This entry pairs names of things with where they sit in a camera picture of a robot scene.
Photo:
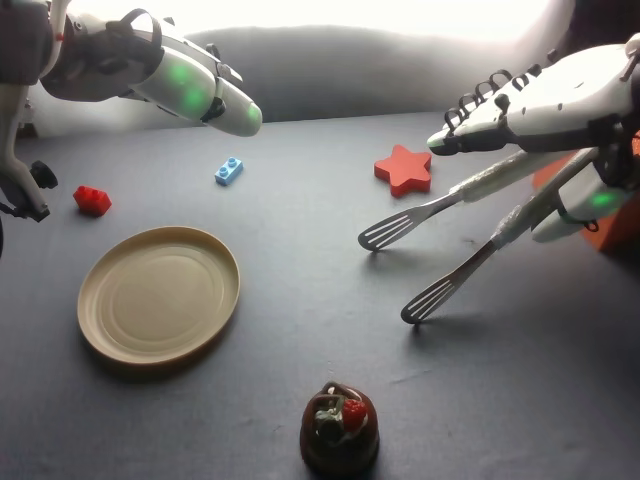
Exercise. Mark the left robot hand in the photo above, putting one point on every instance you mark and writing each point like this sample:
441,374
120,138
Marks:
115,65

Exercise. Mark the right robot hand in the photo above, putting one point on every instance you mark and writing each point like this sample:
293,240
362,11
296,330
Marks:
565,100

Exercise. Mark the chocolate toy cake with strawberry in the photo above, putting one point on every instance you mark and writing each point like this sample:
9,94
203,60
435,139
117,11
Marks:
320,450

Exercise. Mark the red toy brick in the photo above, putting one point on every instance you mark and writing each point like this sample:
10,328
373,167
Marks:
92,202

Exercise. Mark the orange foam block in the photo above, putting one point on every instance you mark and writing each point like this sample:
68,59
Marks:
617,232

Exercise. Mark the light blue toy brick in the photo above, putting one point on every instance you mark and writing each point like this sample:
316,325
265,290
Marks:
229,172

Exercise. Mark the red star block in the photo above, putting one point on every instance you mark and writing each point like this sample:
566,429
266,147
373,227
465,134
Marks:
405,172

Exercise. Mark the beige round plate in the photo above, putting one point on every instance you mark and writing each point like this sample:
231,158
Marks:
160,300

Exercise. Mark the grey table cloth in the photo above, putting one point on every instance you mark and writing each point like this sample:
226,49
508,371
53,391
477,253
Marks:
300,300

